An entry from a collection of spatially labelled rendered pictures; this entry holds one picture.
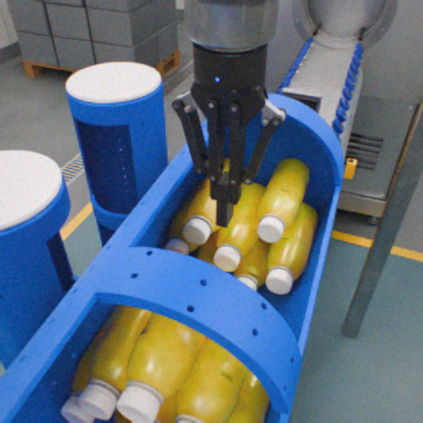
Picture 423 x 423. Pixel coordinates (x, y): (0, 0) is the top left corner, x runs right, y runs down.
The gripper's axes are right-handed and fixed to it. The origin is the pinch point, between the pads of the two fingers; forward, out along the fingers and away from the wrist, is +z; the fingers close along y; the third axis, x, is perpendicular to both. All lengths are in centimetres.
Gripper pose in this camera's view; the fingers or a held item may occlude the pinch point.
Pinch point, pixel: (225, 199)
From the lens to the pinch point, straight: 54.9
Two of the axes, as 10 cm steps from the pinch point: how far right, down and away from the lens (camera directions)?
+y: -9.4, -2.3, 2.7
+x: -3.5, 6.1, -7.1
